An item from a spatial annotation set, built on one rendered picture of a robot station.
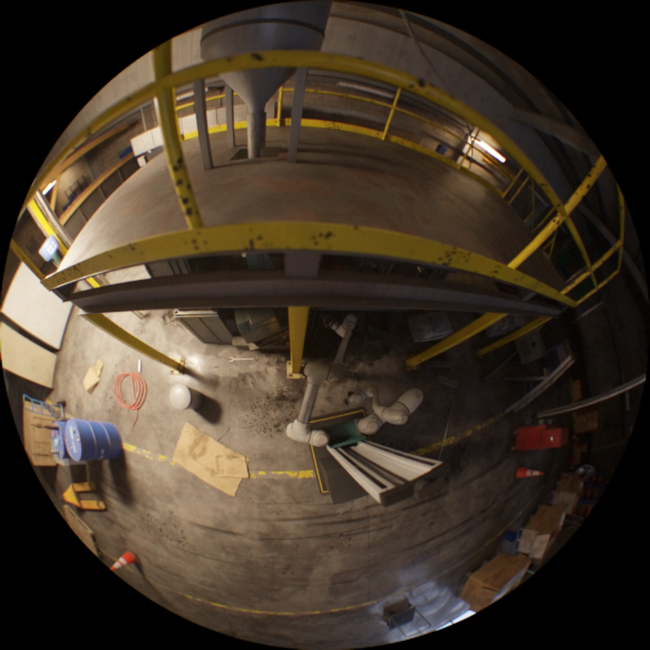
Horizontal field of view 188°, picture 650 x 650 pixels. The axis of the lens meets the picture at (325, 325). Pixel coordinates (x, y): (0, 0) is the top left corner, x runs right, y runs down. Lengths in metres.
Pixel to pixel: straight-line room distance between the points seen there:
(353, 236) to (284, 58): 0.51
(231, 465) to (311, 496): 1.04
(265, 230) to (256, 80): 1.07
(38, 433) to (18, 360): 1.52
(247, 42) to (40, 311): 5.83
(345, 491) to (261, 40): 2.89
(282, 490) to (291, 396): 1.24
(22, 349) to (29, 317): 0.67
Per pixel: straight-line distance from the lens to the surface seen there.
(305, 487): 2.70
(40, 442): 6.37
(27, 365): 6.13
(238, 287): 0.91
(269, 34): 1.31
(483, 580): 6.00
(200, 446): 2.83
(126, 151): 8.41
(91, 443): 3.43
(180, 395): 2.50
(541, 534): 7.32
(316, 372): 1.60
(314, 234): 0.59
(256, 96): 1.49
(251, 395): 2.56
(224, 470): 2.78
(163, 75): 0.56
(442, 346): 2.46
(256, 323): 1.82
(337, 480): 1.80
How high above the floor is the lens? 2.49
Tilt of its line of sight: 64 degrees down
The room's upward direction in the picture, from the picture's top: 19 degrees clockwise
